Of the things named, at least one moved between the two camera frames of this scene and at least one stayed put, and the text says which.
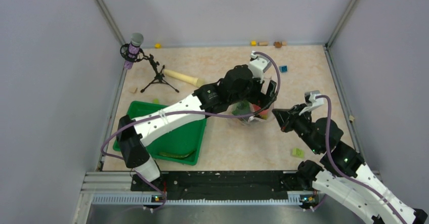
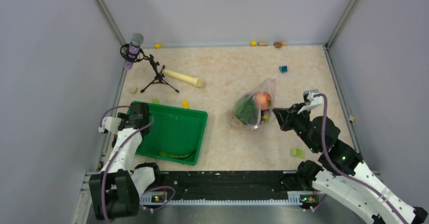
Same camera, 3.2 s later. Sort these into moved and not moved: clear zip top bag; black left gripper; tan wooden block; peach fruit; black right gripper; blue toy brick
Moved: black left gripper; peach fruit
Not moved: blue toy brick; tan wooden block; black right gripper; clear zip top bag
